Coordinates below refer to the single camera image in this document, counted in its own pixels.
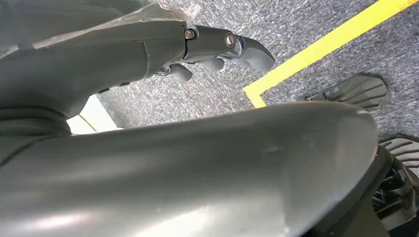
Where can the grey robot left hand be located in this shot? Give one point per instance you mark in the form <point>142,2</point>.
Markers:
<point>196,170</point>

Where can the white flat board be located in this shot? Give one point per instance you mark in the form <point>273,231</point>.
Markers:
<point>98,117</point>

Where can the ribbed grey left arm sleeve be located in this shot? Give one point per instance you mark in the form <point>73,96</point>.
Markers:
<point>29,127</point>

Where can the black ribbed robot foot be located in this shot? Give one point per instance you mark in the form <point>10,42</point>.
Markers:
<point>356,91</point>
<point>404,150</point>

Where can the yellow floor tape line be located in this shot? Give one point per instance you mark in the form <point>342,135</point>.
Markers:
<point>327,42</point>

